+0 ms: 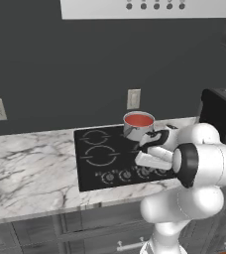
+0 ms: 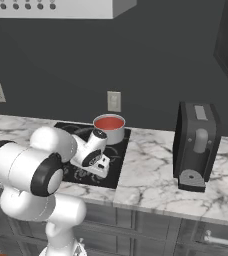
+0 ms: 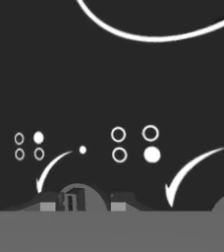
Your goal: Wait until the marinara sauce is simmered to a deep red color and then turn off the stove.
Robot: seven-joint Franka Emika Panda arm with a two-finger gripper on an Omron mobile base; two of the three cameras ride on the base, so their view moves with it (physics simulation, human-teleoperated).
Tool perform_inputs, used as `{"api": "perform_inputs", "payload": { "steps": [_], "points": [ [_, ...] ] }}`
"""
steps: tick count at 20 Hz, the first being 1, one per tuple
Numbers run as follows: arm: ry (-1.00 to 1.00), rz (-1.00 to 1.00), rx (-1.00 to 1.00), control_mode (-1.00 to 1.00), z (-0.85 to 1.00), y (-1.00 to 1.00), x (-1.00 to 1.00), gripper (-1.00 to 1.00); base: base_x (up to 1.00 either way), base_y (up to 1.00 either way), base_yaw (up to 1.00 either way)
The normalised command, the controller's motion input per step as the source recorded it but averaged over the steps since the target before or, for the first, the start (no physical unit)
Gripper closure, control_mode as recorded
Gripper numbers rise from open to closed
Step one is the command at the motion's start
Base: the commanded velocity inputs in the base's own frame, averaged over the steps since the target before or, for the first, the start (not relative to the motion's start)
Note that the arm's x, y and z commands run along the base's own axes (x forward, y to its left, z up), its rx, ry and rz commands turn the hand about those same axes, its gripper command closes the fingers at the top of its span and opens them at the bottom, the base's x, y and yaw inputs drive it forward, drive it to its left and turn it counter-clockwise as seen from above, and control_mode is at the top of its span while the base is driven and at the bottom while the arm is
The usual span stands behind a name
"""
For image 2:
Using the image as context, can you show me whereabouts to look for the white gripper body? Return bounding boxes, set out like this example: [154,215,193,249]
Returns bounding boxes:
[70,155,111,180]

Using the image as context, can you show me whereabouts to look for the red marinara sauce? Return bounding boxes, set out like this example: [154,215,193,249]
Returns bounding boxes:
[94,116,125,131]

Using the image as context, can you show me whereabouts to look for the black hob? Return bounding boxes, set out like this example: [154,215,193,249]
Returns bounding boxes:
[53,121,132,190]

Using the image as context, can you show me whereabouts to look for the grey saucepan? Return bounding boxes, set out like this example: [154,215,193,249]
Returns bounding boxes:
[92,113,126,146]

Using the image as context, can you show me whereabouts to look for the grey cupboard door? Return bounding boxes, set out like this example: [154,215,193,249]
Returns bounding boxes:
[75,202,176,256]

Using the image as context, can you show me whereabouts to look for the black coffee machine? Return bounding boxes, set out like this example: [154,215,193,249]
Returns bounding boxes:
[172,101,222,193]

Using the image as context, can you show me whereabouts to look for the grey drawer front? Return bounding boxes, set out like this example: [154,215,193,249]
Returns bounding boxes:
[174,217,228,256]

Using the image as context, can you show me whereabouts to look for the white range hood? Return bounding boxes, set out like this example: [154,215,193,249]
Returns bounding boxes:
[0,0,138,20]

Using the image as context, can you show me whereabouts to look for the beige wall outlet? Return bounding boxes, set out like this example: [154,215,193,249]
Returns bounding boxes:
[106,90,123,113]

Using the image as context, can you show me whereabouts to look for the white drawer handle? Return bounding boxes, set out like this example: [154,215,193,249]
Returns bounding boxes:
[203,229,228,250]

